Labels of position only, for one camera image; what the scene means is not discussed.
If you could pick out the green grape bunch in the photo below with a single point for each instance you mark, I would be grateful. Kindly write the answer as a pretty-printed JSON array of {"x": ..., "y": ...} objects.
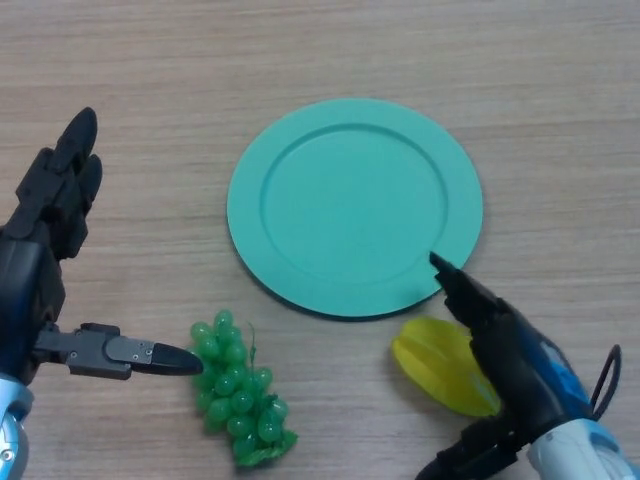
[{"x": 235, "y": 395}]

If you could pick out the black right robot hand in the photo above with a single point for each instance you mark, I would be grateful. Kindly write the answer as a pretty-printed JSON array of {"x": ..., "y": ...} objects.
[{"x": 520, "y": 360}]

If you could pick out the yellow starfruit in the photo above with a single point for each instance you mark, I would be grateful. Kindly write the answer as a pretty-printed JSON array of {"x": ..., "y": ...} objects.
[{"x": 430, "y": 360}]

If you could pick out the teal round plate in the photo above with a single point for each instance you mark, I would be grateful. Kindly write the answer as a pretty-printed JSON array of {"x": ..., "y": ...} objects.
[{"x": 350, "y": 210}]

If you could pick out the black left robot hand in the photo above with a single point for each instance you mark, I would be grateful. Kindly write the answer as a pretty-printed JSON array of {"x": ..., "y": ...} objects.
[{"x": 45, "y": 210}]

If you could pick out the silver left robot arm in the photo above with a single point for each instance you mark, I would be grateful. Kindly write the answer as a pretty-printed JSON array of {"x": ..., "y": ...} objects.
[{"x": 12, "y": 430}]

